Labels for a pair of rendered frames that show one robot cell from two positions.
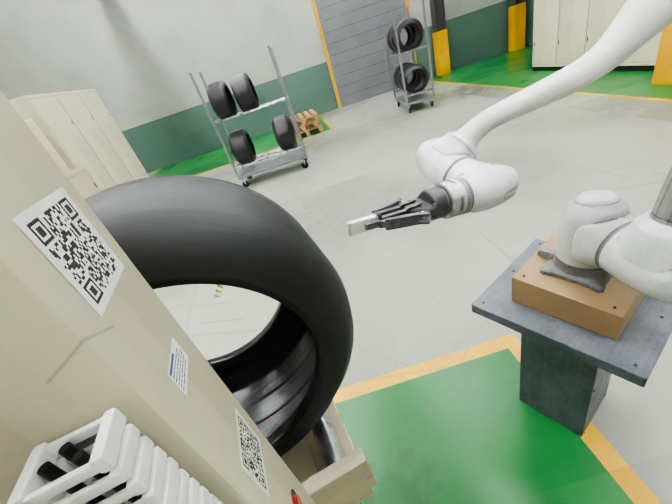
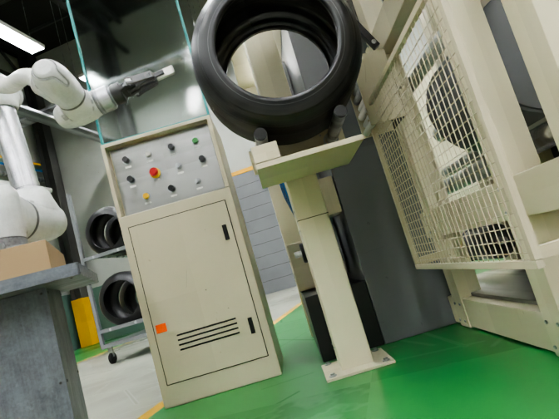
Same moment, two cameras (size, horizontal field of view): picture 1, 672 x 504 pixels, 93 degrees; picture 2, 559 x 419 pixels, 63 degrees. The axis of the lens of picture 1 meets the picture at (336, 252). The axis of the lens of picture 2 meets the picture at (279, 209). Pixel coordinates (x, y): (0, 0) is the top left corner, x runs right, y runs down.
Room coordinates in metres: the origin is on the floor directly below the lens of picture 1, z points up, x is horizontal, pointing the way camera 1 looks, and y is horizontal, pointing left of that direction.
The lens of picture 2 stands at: (2.10, 0.47, 0.45)
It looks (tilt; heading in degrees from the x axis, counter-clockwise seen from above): 7 degrees up; 191
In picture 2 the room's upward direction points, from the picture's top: 16 degrees counter-clockwise
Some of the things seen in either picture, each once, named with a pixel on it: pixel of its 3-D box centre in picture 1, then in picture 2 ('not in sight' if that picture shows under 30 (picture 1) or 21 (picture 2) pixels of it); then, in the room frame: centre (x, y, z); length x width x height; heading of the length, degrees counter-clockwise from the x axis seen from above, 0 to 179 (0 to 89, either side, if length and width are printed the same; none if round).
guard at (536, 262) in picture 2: not in sight; (423, 161); (0.61, 0.68, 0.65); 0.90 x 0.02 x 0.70; 12
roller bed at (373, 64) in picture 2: not in sight; (373, 95); (0.16, 0.63, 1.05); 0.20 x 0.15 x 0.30; 12
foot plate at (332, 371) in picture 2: not in sight; (355, 362); (0.21, 0.23, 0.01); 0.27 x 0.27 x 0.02; 12
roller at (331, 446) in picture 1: (313, 403); (263, 147); (0.49, 0.17, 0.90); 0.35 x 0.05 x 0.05; 12
